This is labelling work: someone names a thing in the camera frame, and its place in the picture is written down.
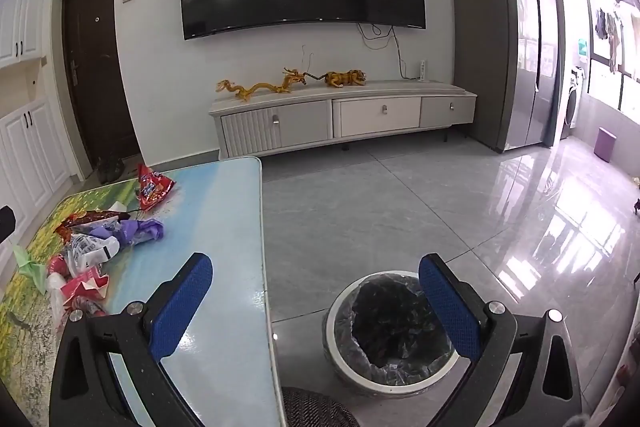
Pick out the clear plastic wrapper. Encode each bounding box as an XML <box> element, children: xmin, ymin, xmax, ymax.
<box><xmin>47</xmin><ymin>274</ymin><xmax>68</xmax><ymax>323</ymax></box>

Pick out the green paper scrap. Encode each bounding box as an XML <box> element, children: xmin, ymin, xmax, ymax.
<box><xmin>12</xmin><ymin>244</ymin><xmax>48</xmax><ymax>293</ymax></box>

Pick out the red snack packet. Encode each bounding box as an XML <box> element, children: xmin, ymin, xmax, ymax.
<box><xmin>136</xmin><ymin>163</ymin><xmax>177</xmax><ymax>212</ymax></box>

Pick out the grey refrigerator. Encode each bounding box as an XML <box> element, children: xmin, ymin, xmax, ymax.
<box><xmin>447</xmin><ymin>0</ymin><xmax>568</xmax><ymax>154</ymax></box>

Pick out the purple plastic bag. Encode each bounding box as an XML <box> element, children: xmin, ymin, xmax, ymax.
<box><xmin>112</xmin><ymin>217</ymin><xmax>165</xmax><ymax>253</ymax></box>

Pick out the dark brown door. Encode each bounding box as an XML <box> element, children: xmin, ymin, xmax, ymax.
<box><xmin>62</xmin><ymin>0</ymin><xmax>142</xmax><ymax>168</ymax></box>

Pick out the dark red wrapper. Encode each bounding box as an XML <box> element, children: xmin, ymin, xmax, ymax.
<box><xmin>55</xmin><ymin>209</ymin><xmax>131</xmax><ymax>243</ymax></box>

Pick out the dark woven stool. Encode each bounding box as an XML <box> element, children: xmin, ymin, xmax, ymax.
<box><xmin>282</xmin><ymin>387</ymin><xmax>361</xmax><ymax>427</ymax></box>

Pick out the purple stool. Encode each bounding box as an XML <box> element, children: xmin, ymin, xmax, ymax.
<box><xmin>595</xmin><ymin>127</ymin><xmax>622</xmax><ymax>163</ymax></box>

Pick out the dark object by door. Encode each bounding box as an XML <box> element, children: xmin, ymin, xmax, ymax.
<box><xmin>97</xmin><ymin>154</ymin><xmax>126</xmax><ymax>182</ymax></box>

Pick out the golden dragon figurine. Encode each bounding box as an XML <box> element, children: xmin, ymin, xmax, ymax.
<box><xmin>216</xmin><ymin>68</ymin><xmax>313</xmax><ymax>98</ymax></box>

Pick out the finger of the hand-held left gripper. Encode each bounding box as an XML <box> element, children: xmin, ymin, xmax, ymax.
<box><xmin>0</xmin><ymin>206</ymin><xmax>16</xmax><ymax>244</ymax></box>

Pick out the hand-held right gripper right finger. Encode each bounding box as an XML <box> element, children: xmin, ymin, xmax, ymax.
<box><xmin>418</xmin><ymin>253</ymin><xmax>587</xmax><ymax>427</ymax></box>

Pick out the golden tiger figurine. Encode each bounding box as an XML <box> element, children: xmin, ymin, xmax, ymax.
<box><xmin>322</xmin><ymin>69</ymin><xmax>368</xmax><ymax>88</ymax></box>

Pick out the black television cable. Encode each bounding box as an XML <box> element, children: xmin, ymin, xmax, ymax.
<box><xmin>357</xmin><ymin>23</ymin><xmax>407</xmax><ymax>80</ymax></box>

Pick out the white washing machine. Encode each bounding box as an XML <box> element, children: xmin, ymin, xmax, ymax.
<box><xmin>560</xmin><ymin>67</ymin><xmax>587</xmax><ymax>140</ymax></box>

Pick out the white upper cabinet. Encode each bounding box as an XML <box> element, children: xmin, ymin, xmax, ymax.
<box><xmin>0</xmin><ymin>0</ymin><xmax>51</xmax><ymax>68</ymax></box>

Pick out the white round trash bin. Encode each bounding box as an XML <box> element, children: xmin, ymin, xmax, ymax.
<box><xmin>322</xmin><ymin>271</ymin><xmax>463</xmax><ymax>400</ymax></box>

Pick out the row of hanging clothes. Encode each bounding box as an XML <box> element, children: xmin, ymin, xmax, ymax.
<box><xmin>592</xmin><ymin>4</ymin><xmax>628</xmax><ymax>75</ymax></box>

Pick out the pink white snack wrapper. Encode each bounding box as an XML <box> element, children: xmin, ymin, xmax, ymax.
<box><xmin>62</xmin><ymin>269</ymin><xmax>111</xmax><ymax>308</ymax></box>

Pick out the white lower cabinet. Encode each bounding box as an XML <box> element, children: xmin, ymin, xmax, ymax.
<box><xmin>0</xmin><ymin>99</ymin><xmax>76</xmax><ymax>228</ymax></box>

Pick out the white television cabinet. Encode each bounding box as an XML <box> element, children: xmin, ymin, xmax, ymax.
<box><xmin>208</xmin><ymin>79</ymin><xmax>478</xmax><ymax>160</ymax></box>

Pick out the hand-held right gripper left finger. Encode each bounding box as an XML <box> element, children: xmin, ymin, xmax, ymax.
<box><xmin>49</xmin><ymin>252</ymin><xmax>216</xmax><ymax>427</ymax></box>

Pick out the black bin liner bag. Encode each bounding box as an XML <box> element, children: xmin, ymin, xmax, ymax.
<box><xmin>332</xmin><ymin>277</ymin><xmax>456</xmax><ymax>383</ymax></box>

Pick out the white printed plastic bag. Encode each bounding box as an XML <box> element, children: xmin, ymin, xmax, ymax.
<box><xmin>65</xmin><ymin>232</ymin><xmax>121</xmax><ymax>278</ymax></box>

